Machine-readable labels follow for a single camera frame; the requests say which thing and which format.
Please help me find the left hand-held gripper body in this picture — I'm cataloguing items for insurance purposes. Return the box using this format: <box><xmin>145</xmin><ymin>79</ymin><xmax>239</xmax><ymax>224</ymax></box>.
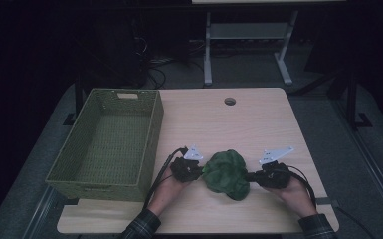
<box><xmin>170</xmin><ymin>143</ymin><xmax>205</xmax><ymax>184</ymax></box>

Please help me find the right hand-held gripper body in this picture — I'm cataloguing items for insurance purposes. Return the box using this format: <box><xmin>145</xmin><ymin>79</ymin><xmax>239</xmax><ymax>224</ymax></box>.
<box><xmin>254</xmin><ymin>145</ymin><xmax>295</xmax><ymax>190</ymax></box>

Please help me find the dark green plush garment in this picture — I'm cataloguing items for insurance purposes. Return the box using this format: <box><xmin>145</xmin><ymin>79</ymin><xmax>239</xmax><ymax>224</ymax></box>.
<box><xmin>201</xmin><ymin>148</ymin><xmax>251</xmax><ymax>202</ymax></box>

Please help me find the person's right hand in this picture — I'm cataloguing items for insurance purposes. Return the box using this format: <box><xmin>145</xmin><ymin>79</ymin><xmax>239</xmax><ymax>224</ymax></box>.
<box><xmin>268</xmin><ymin>176</ymin><xmax>318</xmax><ymax>219</ymax></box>

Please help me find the person's left hand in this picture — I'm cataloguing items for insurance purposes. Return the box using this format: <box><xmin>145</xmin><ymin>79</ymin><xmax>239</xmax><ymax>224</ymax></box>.
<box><xmin>146</xmin><ymin>165</ymin><xmax>187</xmax><ymax>217</ymax></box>

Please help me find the grey tape strip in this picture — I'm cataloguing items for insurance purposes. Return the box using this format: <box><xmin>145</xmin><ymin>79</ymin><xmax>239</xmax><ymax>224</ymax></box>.
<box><xmin>313</xmin><ymin>197</ymin><xmax>340</xmax><ymax>207</ymax></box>

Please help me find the green woven basket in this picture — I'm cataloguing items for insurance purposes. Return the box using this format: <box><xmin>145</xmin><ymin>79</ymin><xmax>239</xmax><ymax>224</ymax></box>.
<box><xmin>45</xmin><ymin>88</ymin><xmax>165</xmax><ymax>203</ymax></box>

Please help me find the white metal stand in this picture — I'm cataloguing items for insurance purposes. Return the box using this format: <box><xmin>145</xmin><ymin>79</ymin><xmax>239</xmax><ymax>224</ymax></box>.
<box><xmin>202</xmin><ymin>9</ymin><xmax>299</xmax><ymax>87</ymax></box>

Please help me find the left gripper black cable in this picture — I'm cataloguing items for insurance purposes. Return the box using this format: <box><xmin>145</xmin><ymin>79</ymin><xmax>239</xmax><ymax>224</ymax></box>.
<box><xmin>142</xmin><ymin>145</ymin><xmax>189</xmax><ymax>209</ymax></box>

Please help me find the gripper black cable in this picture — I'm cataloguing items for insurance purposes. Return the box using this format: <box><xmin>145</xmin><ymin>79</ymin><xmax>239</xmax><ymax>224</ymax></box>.
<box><xmin>280</xmin><ymin>164</ymin><xmax>318</xmax><ymax>208</ymax></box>
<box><xmin>142</xmin><ymin>145</ymin><xmax>189</xmax><ymax>209</ymax></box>

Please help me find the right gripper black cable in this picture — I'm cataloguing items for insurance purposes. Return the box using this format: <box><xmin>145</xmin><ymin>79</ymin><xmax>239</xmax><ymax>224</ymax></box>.
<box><xmin>280</xmin><ymin>164</ymin><xmax>318</xmax><ymax>208</ymax></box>

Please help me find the black floor cable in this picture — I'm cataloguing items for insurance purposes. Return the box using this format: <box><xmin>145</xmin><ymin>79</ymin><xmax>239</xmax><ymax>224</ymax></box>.
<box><xmin>335</xmin><ymin>206</ymin><xmax>377</xmax><ymax>239</ymax></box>

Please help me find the bundle of floor cables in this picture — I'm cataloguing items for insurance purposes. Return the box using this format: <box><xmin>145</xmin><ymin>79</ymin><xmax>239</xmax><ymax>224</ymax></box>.
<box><xmin>135</xmin><ymin>36</ymin><xmax>207</xmax><ymax>90</ymax></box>

